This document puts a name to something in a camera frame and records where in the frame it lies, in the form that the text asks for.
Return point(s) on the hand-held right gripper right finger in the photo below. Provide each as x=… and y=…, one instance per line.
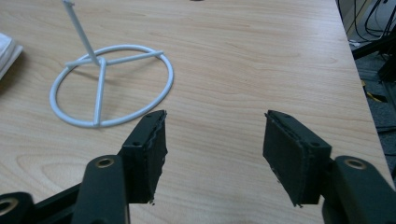
x=292, y=158

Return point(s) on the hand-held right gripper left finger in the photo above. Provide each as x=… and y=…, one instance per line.
x=144, y=161

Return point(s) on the black metal stand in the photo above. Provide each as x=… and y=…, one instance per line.
x=378, y=46

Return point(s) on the white folded cloth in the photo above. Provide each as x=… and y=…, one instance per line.
x=7, y=53

